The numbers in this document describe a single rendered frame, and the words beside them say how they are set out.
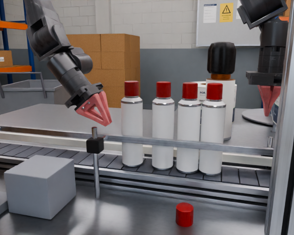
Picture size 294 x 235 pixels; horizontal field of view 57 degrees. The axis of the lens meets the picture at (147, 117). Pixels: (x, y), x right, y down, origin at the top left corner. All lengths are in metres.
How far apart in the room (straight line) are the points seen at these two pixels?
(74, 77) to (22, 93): 2.31
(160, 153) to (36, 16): 0.43
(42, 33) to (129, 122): 0.29
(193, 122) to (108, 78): 3.55
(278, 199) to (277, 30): 0.34
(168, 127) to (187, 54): 4.61
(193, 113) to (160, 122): 0.08
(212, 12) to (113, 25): 1.93
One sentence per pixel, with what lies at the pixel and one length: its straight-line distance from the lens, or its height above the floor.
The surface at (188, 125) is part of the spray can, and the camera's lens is 0.60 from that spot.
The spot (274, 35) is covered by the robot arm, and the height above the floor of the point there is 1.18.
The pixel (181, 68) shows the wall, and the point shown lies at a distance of 5.23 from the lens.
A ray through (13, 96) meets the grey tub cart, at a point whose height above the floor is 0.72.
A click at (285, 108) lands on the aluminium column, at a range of 0.45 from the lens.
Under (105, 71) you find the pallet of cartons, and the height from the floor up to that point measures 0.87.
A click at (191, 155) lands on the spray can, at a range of 0.62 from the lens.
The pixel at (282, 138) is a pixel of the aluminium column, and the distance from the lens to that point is 0.46.
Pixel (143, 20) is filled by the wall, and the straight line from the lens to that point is 5.47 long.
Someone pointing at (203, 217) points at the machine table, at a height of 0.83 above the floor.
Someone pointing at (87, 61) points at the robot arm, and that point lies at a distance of 0.75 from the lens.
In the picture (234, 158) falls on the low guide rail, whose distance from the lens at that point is 0.68.
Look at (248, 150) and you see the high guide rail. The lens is 0.60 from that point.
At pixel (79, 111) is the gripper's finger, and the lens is 0.66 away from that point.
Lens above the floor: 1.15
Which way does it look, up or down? 14 degrees down
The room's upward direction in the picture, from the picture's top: straight up
